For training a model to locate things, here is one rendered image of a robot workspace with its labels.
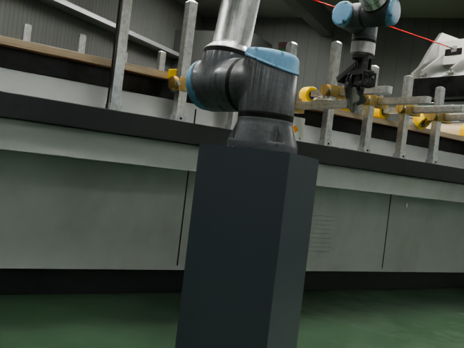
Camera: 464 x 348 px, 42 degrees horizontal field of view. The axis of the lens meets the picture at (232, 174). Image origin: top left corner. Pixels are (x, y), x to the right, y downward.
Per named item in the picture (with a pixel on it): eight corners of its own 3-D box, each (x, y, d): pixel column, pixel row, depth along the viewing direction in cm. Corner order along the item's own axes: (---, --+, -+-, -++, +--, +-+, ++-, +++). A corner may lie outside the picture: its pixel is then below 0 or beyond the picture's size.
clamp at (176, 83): (205, 94, 230) (207, 81, 230) (174, 88, 222) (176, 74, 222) (197, 95, 235) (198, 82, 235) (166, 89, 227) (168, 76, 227)
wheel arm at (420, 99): (431, 104, 262) (432, 95, 262) (426, 103, 260) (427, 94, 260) (348, 106, 303) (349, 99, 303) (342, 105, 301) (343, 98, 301)
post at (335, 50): (329, 149, 269) (342, 41, 269) (324, 148, 267) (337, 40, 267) (324, 149, 272) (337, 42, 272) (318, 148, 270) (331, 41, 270)
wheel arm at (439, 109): (466, 112, 276) (467, 105, 276) (461, 112, 274) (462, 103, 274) (382, 114, 318) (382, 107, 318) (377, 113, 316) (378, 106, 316)
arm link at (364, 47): (346, 42, 228) (364, 47, 234) (344, 54, 228) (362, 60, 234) (364, 39, 221) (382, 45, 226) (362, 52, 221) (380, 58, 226)
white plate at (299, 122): (302, 141, 259) (305, 118, 259) (254, 133, 244) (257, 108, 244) (302, 141, 260) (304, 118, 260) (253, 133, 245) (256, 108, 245)
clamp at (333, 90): (349, 99, 272) (351, 88, 272) (327, 94, 265) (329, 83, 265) (340, 100, 277) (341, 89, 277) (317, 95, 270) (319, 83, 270)
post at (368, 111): (366, 168, 284) (379, 65, 283) (362, 167, 282) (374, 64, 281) (361, 167, 287) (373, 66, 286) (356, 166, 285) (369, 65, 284)
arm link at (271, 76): (269, 111, 153) (277, 41, 153) (221, 110, 164) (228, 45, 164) (305, 119, 164) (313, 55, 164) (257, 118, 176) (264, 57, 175)
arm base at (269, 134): (306, 157, 168) (310, 121, 168) (282, 152, 151) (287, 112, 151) (243, 150, 176) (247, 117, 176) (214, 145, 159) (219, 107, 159)
